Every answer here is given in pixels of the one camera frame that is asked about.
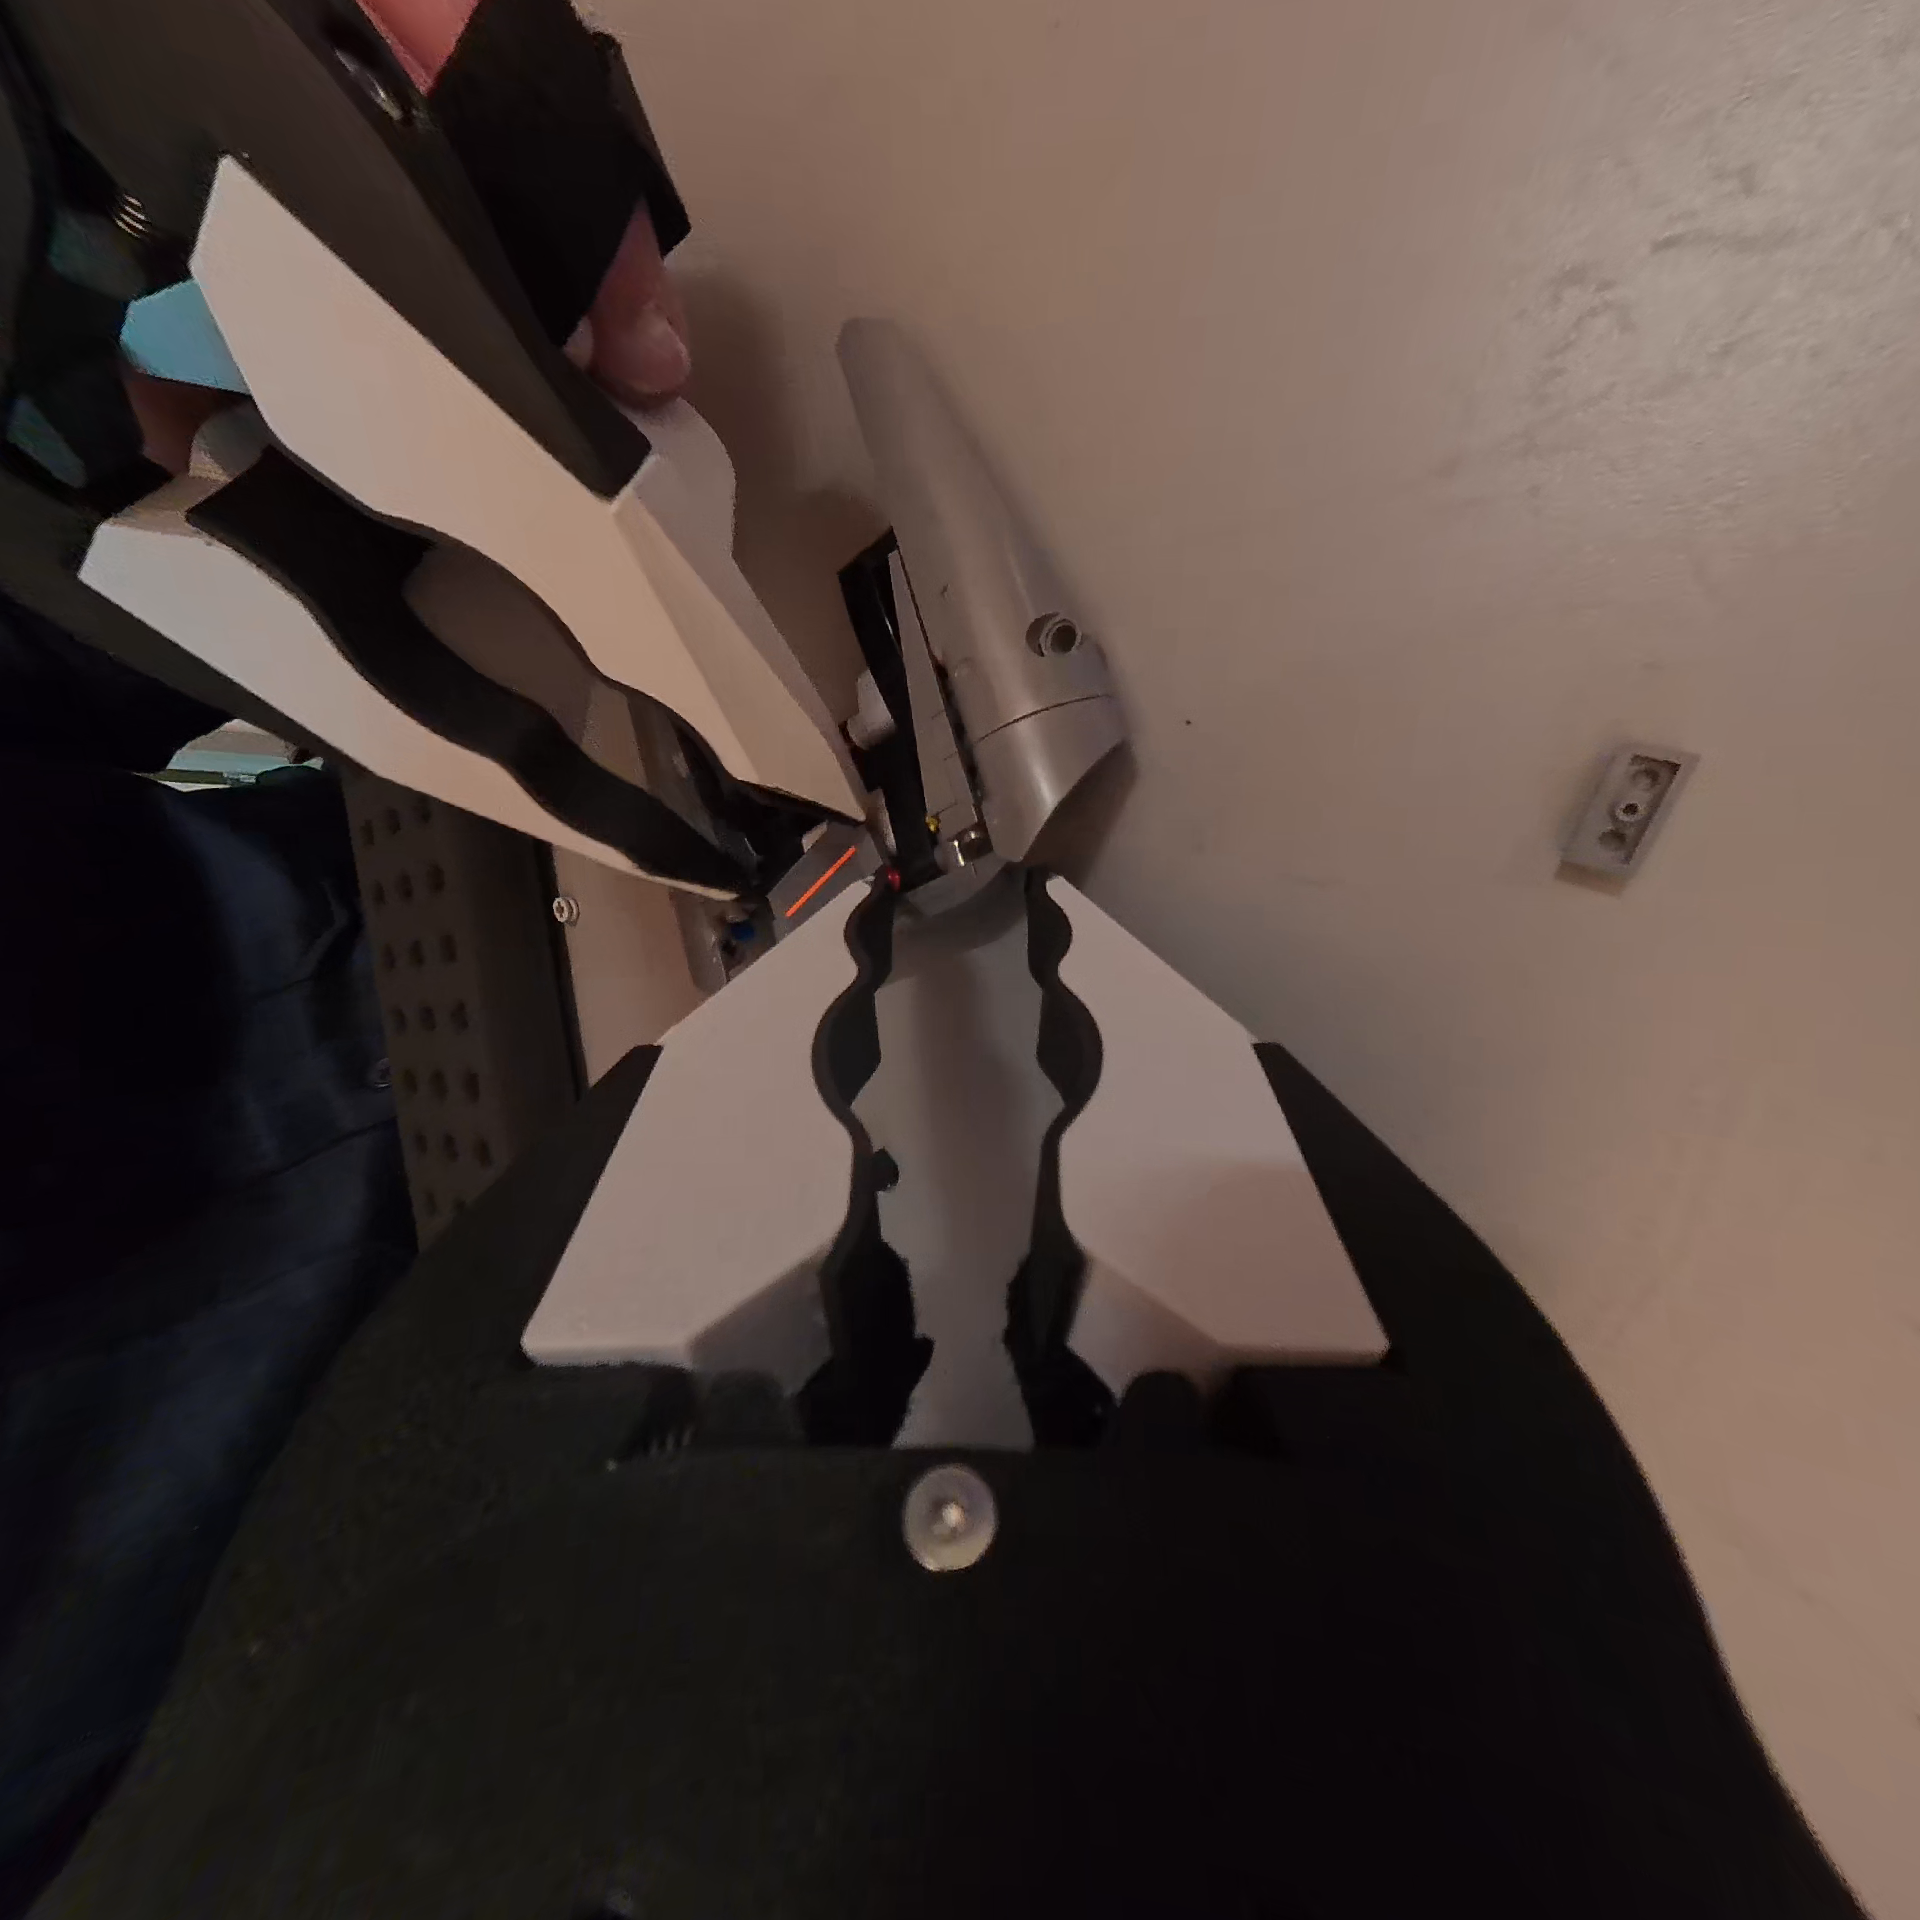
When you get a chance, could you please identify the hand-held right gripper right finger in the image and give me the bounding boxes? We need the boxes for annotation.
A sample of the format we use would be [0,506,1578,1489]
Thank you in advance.
[1001,874,1389,1431]

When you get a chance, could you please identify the person's left hand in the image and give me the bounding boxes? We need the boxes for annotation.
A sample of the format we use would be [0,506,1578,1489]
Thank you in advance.
[575,211,692,404]

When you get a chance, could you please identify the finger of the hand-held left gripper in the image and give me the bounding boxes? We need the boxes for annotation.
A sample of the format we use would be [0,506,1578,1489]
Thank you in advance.
[76,451,759,899]
[193,158,873,825]

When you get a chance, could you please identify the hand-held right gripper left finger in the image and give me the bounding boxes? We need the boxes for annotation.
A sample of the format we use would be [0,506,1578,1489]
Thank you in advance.
[522,882,927,1431]

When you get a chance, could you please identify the black perforated foam mat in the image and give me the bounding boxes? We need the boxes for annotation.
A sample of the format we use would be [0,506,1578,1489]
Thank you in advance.
[343,774,587,1249]

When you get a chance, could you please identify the grey orange-striped lego tile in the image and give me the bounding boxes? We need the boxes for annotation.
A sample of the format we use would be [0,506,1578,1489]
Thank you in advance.
[678,832,902,994]

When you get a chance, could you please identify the grey black lego technic model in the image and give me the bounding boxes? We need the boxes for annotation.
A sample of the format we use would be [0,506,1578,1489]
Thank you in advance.
[831,316,1134,922]

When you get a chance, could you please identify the small grey lego plate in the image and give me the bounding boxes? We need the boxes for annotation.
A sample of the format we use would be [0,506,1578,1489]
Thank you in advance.
[1558,744,1701,897]

